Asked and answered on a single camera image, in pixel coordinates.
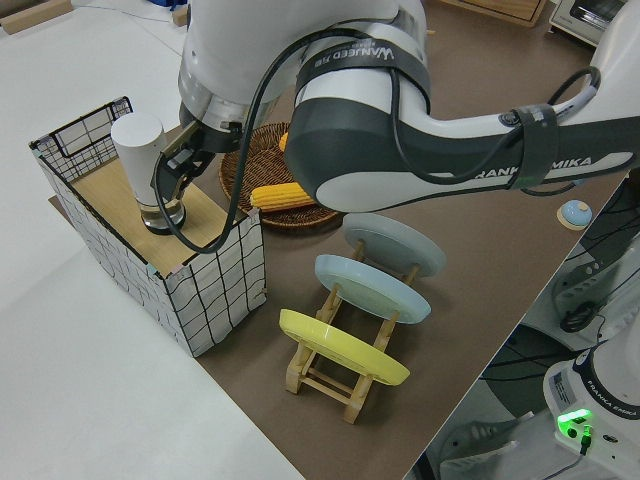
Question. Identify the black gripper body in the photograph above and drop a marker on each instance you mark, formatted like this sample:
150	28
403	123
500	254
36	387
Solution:
200	145

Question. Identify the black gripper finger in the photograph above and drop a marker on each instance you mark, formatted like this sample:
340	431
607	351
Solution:
182	192
175	167

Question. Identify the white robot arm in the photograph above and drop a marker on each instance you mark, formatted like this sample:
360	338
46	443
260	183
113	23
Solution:
350	165

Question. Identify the brown wicker basket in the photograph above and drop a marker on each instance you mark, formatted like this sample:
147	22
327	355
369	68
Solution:
260	165

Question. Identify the yellow corn cob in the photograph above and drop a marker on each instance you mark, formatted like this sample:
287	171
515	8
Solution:
284	141
280	196

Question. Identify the light blue plate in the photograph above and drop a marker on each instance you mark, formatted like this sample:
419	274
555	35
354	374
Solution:
370	287

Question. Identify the tan cardboard piece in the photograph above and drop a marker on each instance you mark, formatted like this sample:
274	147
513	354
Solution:
30	15

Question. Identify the grey plate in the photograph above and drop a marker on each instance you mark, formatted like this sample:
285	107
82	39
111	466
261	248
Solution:
395	245

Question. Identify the yellow plate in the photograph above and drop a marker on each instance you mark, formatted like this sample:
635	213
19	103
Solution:
340	347

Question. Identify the wooden plate rack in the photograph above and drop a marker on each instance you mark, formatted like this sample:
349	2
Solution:
325	385

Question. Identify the wooden cabinet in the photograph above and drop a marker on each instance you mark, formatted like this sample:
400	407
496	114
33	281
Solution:
500	10

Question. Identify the small blue round bell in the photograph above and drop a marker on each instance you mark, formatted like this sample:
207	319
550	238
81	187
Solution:
575	214

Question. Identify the white toaster oven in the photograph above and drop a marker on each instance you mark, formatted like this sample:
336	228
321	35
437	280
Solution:
575	20

